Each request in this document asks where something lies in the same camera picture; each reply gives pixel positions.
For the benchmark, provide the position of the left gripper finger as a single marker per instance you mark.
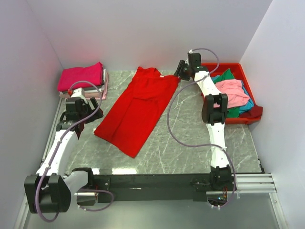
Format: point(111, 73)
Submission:
point(98, 113)
point(78, 130)

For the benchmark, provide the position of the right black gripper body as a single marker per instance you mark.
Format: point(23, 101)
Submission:
point(184, 75)

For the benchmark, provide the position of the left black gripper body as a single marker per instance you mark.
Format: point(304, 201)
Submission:
point(86, 110)

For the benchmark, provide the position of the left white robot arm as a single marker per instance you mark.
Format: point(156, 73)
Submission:
point(47, 191)

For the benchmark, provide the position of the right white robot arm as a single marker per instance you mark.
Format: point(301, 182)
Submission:
point(214, 114)

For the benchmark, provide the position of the folded light pink t-shirt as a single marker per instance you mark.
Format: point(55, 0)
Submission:
point(96, 94)

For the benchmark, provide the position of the red plastic bin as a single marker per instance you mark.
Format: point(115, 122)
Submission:
point(238, 73)

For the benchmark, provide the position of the folded magenta t-shirt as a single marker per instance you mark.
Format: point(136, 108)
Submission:
point(91, 74)

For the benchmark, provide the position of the pink t-shirt in bin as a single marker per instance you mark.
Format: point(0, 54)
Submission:
point(234, 90)

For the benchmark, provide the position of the green t-shirt in bin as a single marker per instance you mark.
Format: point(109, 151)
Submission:
point(232, 112)

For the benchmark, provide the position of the light blue t-shirt in bin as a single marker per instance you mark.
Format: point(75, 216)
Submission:
point(249, 104)

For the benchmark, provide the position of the dark red t-shirt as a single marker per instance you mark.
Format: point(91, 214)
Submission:
point(254, 112)

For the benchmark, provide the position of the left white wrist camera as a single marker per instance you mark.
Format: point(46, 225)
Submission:
point(79, 92)

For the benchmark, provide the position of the aluminium frame rail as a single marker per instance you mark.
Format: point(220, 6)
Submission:
point(253, 183)

